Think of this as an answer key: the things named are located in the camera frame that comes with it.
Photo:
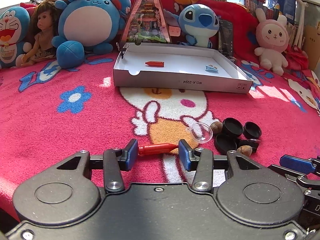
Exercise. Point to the black round cap small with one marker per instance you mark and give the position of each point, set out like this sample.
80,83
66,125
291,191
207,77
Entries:
252,130

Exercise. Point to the white cardboard box tray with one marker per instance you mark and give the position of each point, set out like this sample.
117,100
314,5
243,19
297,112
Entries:
184,68

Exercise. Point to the red patterned blanket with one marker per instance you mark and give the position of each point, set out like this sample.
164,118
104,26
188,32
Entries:
48,113

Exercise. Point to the clear plastic dome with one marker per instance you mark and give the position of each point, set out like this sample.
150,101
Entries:
200,132

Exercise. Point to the brown nut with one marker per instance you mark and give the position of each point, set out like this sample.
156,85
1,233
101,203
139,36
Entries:
245,150
216,127

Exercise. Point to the Stitch plush toy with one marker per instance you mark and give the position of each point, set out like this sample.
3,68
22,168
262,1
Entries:
197,22

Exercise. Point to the small blue clip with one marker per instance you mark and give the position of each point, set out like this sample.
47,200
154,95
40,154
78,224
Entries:
212,69

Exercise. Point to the Doraemon plush toy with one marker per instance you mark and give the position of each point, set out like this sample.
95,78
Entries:
14,27

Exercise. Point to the red fabric bag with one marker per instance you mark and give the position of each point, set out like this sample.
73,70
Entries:
296,58

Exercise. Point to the blue round plush toy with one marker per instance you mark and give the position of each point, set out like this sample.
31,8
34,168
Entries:
87,26

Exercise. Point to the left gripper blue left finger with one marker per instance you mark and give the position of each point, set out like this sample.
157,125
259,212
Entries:
116,160

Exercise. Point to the pink bunny plush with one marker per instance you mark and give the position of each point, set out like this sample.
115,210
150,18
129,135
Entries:
273,40

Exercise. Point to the black smartphone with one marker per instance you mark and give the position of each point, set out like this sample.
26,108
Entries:
226,38

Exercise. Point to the black binder clip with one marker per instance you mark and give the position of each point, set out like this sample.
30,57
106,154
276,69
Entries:
254,143

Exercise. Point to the brown haired doll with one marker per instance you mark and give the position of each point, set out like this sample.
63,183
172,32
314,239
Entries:
44,24

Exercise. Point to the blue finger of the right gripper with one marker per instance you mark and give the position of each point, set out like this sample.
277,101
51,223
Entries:
305,166

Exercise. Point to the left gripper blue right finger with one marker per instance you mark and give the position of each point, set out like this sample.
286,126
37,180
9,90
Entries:
201,161

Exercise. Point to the pink triangular diorama house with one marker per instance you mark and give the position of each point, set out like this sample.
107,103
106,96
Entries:
147,23

